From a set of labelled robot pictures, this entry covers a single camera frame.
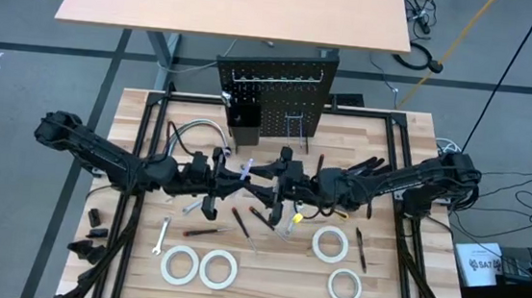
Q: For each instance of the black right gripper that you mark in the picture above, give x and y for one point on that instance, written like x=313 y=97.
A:
x=296 y=185

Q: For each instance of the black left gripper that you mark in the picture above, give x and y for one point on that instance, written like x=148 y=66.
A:
x=201 y=177

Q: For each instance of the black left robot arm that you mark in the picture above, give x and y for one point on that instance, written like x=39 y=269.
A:
x=101 y=154

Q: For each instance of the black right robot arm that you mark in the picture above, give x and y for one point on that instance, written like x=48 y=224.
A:
x=413 y=181

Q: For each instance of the black pegboard bin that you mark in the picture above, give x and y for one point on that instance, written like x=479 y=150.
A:
x=243 y=130

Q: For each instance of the white masking tape roll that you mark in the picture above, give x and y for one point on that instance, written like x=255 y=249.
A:
x=315 y=243
x=330 y=285
x=202 y=268
x=163 y=264

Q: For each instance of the black perforated pegboard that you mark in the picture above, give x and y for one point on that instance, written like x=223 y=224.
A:
x=280 y=102

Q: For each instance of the silver round pegboard holder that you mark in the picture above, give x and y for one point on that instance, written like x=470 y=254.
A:
x=226 y=98

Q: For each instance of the silver screwdriver rack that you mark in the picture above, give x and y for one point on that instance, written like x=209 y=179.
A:
x=277 y=79

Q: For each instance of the small black plastic part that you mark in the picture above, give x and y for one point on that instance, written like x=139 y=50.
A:
x=98 y=233
x=94 y=217
x=88 y=251

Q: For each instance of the large beige desk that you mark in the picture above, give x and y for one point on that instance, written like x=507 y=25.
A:
x=235 y=6

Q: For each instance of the white printed booklet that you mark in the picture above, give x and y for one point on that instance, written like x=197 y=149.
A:
x=475 y=266

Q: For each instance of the black slanted rig pole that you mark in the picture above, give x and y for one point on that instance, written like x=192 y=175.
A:
x=505 y=76

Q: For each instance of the black electronic device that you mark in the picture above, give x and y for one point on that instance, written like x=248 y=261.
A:
x=516 y=265

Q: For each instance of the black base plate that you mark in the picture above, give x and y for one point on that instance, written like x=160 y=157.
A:
x=347 y=100

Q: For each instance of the black aluminium table frame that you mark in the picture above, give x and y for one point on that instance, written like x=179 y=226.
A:
x=370 y=114

